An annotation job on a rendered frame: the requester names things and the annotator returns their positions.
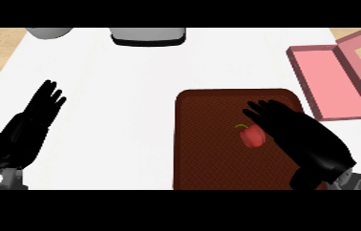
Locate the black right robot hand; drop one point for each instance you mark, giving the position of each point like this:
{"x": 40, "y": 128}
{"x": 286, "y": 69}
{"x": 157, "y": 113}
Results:
{"x": 301, "y": 136}

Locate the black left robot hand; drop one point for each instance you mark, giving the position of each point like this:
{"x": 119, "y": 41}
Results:
{"x": 28, "y": 126}

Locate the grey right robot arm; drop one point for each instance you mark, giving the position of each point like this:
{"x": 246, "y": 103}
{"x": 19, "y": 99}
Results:
{"x": 346, "y": 181}

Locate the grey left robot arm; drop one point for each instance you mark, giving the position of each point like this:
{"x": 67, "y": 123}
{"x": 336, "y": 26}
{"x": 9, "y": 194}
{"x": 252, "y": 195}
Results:
{"x": 11, "y": 179}

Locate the red bell pepper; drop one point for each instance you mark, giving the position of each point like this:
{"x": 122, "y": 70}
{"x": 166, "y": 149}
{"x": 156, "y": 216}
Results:
{"x": 253, "y": 135}

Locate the brown woven tray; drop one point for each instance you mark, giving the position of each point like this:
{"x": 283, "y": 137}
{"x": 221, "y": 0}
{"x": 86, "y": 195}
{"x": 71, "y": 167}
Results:
{"x": 221, "y": 142}

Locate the pink cardboard box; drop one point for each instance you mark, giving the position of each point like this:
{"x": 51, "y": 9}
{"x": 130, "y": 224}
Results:
{"x": 332, "y": 79}

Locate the grey rounded appliance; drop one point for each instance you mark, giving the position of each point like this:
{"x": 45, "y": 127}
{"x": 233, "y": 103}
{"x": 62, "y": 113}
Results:
{"x": 49, "y": 32}

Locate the grey appliance with black base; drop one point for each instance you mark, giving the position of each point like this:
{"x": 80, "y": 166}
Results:
{"x": 148, "y": 36}

